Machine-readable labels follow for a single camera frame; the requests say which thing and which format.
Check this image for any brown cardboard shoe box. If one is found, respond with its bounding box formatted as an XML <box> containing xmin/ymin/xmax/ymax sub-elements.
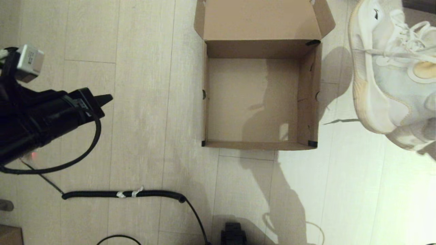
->
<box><xmin>193</xmin><ymin>0</ymin><xmax>336</xmax><ymax>151</ymax></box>

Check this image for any white sneaker with black logo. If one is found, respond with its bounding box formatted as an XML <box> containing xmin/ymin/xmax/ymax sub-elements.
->
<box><xmin>348</xmin><ymin>0</ymin><xmax>436</xmax><ymax>134</ymax></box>

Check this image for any white grey sneaker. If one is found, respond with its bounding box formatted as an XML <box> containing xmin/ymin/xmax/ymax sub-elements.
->
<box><xmin>385</xmin><ymin>92</ymin><xmax>436</xmax><ymax>160</ymax></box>

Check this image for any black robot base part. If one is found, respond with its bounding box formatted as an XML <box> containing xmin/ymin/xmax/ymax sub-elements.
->
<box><xmin>221</xmin><ymin>222</ymin><xmax>246</xmax><ymax>245</ymax></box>

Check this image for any white tape strip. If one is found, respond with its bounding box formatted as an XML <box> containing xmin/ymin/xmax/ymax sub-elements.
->
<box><xmin>117</xmin><ymin>186</ymin><xmax>144</xmax><ymax>198</ymax></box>

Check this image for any brown cardboard piece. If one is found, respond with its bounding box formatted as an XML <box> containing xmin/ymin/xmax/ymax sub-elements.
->
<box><xmin>0</xmin><ymin>225</ymin><xmax>24</xmax><ymax>245</ymax></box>

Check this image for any dark wooden furniture edge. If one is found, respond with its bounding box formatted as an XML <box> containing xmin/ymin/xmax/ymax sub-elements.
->
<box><xmin>402</xmin><ymin>0</ymin><xmax>436</xmax><ymax>14</ymax></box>

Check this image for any black left wrist camera cable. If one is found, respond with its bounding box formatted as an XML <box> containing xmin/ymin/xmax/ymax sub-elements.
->
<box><xmin>0</xmin><ymin>102</ymin><xmax>102</xmax><ymax>175</ymax></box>

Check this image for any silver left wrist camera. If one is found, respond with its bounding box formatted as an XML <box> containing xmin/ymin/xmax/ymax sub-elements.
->
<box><xmin>16</xmin><ymin>44</ymin><xmax>45</xmax><ymax>83</ymax></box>

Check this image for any black power plug cable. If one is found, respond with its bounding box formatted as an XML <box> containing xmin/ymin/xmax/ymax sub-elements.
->
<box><xmin>0</xmin><ymin>47</ymin><xmax>17</xmax><ymax>60</ymax></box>

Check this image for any black coiled floor cable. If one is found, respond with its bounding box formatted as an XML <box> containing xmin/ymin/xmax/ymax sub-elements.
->
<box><xmin>20</xmin><ymin>158</ymin><xmax>211</xmax><ymax>245</ymax></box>

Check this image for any thin black cable loop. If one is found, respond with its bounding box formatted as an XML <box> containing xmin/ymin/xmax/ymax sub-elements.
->
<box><xmin>97</xmin><ymin>235</ymin><xmax>142</xmax><ymax>245</ymax></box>

